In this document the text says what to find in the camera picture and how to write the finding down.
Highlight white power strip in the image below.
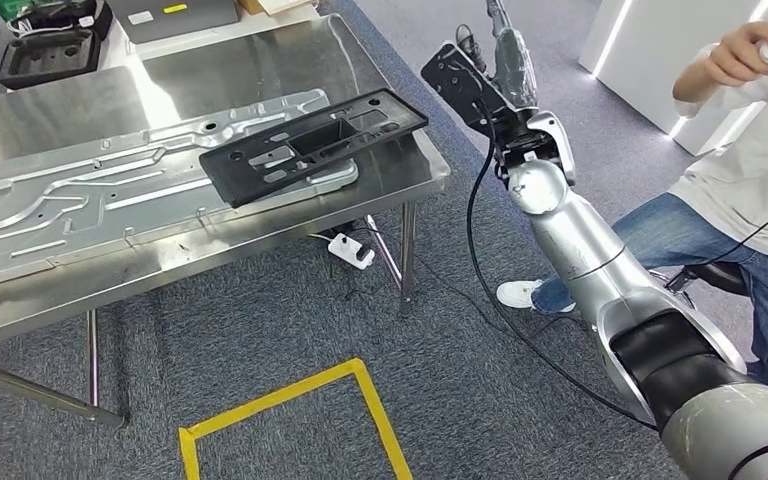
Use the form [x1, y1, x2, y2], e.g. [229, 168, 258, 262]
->
[327, 233, 377, 271]

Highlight grey panel with labels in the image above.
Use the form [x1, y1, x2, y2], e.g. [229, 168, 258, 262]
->
[106, 0, 243, 46]

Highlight person's left hand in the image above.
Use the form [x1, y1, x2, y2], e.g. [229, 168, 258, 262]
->
[701, 21, 768, 89]

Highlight cardboard box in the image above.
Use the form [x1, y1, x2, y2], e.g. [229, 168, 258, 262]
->
[236, 0, 319, 18]

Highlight green crate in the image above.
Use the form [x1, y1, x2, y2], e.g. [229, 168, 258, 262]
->
[0, 0, 41, 22]

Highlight black plastic plate frame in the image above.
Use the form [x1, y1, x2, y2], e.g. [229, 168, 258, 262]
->
[198, 87, 430, 210]

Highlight yellow floor tape square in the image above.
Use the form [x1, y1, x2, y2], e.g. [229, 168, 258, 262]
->
[178, 358, 415, 480]

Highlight black tool case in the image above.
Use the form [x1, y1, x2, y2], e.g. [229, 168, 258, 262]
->
[0, 0, 115, 91]

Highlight white lit plinth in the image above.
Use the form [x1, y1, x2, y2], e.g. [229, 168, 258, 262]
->
[577, 0, 768, 158]

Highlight black stool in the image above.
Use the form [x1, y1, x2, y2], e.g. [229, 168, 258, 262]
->
[648, 260, 751, 309]

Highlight stamped metal panel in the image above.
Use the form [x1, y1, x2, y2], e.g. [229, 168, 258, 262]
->
[0, 87, 360, 294]

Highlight steel workbench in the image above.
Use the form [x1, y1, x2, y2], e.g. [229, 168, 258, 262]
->
[0, 13, 453, 429]

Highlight person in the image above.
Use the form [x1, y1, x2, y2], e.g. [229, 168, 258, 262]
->
[495, 0, 768, 409]

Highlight thin black controller cable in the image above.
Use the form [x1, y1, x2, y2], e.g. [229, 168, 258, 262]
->
[678, 198, 768, 270]

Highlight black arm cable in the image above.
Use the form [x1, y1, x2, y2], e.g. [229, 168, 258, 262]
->
[465, 99, 768, 480]

